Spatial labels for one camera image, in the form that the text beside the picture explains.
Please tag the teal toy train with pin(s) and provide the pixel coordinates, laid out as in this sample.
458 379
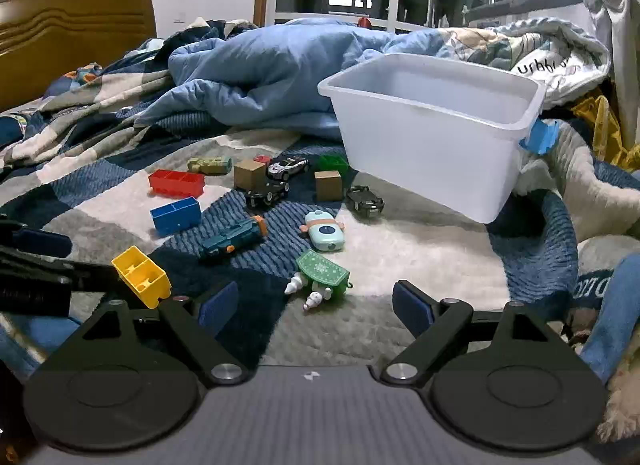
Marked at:
230 240

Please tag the small red block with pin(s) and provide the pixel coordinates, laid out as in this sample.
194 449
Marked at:
262 159

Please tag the white cloth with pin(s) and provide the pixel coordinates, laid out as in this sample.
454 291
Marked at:
610 10

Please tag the wooden headboard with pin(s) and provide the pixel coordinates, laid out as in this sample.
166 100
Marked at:
65 35

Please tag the green toy with white drills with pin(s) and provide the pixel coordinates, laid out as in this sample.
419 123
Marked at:
320 270

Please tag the wooden cube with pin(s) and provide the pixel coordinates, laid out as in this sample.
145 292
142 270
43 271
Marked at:
328 186
249 175

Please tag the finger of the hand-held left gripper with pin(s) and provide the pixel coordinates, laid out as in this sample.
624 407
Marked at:
42 242
60 272

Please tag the camouflage toy car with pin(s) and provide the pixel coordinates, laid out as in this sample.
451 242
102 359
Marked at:
210 165

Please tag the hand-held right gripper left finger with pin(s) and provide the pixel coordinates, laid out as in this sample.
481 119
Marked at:
220 304

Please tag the white printed quilt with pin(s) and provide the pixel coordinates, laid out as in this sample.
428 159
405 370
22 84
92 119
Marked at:
550 60

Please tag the yellow cloth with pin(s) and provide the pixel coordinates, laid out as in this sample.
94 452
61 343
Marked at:
605 130

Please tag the red plastic block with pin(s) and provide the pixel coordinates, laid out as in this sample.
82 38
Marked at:
175 184

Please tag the white plastic container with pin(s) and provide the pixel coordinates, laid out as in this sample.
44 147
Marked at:
425 155

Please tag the light blue quilt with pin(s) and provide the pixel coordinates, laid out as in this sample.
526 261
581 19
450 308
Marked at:
260 70

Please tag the blue plastic block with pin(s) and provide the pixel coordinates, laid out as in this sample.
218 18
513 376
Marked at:
175 217

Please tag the grey bed rail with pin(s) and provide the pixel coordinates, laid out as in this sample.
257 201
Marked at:
525 2

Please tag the red bag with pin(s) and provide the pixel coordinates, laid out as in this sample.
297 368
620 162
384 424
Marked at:
365 22

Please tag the cream fleece blanket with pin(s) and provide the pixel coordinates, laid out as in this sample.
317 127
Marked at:
590 195

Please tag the white toy car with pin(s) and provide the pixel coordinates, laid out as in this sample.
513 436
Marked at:
287 167

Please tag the light blue toy camera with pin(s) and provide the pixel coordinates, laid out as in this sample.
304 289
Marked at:
324 232

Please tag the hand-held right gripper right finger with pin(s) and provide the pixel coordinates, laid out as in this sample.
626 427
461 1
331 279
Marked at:
412 307

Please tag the yellow plastic block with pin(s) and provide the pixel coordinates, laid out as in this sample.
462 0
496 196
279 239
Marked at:
145 280

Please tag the black toy car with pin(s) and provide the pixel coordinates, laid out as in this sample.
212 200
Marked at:
365 201
265 196

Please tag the green plastic block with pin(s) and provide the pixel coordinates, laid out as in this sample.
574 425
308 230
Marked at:
332 162

